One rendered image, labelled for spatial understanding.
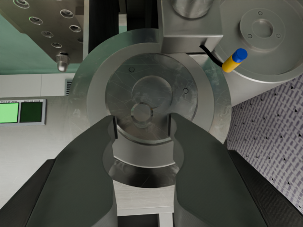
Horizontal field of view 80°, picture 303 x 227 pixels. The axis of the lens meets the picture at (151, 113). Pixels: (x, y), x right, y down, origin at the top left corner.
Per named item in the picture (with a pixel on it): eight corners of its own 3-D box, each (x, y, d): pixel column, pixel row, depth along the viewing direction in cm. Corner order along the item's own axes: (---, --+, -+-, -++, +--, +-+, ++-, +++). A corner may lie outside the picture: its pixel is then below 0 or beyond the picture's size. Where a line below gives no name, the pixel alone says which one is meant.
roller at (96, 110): (208, 41, 18) (222, 164, 15) (169, 103, 43) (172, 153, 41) (86, 43, 17) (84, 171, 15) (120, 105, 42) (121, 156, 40)
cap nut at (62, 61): (66, 53, 50) (66, 69, 49) (72, 60, 53) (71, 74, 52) (53, 54, 49) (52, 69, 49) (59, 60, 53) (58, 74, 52)
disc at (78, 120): (222, 26, 18) (242, 183, 15) (220, 29, 19) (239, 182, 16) (70, 28, 17) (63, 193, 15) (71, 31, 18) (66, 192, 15)
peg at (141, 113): (156, 106, 11) (148, 127, 11) (153, 114, 14) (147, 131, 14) (135, 98, 11) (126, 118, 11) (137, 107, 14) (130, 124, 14)
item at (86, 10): (90, -92, 21) (88, 59, 17) (118, 34, 44) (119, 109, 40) (86, -92, 21) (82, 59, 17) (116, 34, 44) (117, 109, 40)
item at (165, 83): (211, 71, 15) (180, 158, 14) (203, 80, 17) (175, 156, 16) (127, 38, 15) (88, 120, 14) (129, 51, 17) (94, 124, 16)
